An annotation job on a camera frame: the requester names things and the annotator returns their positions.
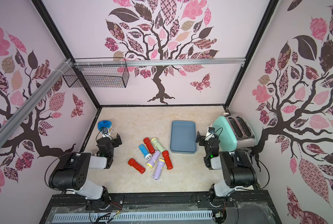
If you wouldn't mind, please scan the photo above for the blue-grey storage tray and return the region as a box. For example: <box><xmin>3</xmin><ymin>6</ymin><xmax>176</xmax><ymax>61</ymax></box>
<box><xmin>170</xmin><ymin>120</ymin><xmax>197</xmax><ymax>154</ymax></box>

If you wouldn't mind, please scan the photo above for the red flashlight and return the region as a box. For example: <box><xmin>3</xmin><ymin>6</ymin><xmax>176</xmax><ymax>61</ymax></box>
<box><xmin>143</xmin><ymin>138</ymin><xmax>155</xmax><ymax>155</ymax></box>
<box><xmin>162</xmin><ymin>150</ymin><xmax>173</xmax><ymax>170</ymax></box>
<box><xmin>128</xmin><ymin>158</ymin><xmax>146</xmax><ymax>174</ymax></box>

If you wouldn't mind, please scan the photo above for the blue flashlight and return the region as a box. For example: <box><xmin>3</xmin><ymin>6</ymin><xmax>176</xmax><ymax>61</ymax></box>
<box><xmin>139</xmin><ymin>144</ymin><xmax>152</xmax><ymax>160</ymax></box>

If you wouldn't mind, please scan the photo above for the green flashlight yellow head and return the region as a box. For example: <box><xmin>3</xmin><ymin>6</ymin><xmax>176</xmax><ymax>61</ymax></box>
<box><xmin>151</xmin><ymin>138</ymin><xmax>166</xmax><ymax>153</ymax></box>

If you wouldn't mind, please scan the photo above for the purple flashlight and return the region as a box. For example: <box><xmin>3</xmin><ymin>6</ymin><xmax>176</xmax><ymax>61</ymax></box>
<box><xmin>153</xmin><ymin>159</ymin><xmax>165</xmax><ymax>180</ymax></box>
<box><xmin>146</xmin><ymin>151</ymin><xmax>161</xmax><ymax>169</ymax></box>

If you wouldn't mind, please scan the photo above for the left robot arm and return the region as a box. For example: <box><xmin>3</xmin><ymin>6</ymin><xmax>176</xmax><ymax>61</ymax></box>
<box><xmin>44</xmin><ymin>134</ymin><xmax>122</xmax><ymax>209</ymax></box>

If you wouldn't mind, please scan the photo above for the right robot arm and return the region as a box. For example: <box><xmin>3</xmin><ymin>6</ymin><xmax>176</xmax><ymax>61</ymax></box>
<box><xmin>195</xmin><ymin>132</ymin><xmax>258</xmax><ymax>207</ymax></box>

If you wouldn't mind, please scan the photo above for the blue lidded cup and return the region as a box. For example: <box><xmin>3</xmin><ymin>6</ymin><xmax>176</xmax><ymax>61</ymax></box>
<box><xmin>97</xmin><ymin>120</ymin><xmax>113</xmax><ymax>135</ymax></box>

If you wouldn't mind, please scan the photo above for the mint green toaster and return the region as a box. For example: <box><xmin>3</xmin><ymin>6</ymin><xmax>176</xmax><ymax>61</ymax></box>
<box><xmin>211</xmin><ymin>114</ymin><xmax>257</xmax><ymax>152</ymax></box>

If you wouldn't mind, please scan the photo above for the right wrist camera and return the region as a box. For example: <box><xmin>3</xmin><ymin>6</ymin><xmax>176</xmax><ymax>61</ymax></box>
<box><xmin>208</xmin><ymin>127</ymin><xmax>215</xmax><ymax>135</ymax></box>

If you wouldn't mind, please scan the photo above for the black wire basket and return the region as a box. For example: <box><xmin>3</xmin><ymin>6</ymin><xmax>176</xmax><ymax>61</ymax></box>
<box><xmin>63</xmin><ymin>57</ymin><xmax>130</xmax><ymax>88</ymax></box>

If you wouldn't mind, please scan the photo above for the white slotted cable duct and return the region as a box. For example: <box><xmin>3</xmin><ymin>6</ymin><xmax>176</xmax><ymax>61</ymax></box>
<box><xmin>46</xmin><ymin>211</ymin><xmax>213</xmax><ymax>224</ymax></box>

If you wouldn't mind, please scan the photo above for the aluminium rail back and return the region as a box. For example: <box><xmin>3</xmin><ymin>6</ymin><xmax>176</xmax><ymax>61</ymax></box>
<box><xmin>74</xmin><ymin>57</ymin><xmax>246</xmax><ymax>67</ymax></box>

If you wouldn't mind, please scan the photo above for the aluminium rail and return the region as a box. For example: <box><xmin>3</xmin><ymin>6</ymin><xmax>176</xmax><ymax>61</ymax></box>
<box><xmin>0</xmin><ymin>58</ymin><xmax>73</xmax><ymax>149</ymax></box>
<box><xmin>74</xmin><ymin>57</ymin><xmax>246</xmax><ymax>67</ymax></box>

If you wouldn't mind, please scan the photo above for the aluminium rail left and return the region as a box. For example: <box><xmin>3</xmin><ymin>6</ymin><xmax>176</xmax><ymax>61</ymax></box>
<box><xmin>0</xmin><ymin>58</ymin><xmax>73</xmax><ymax>149</ymax></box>

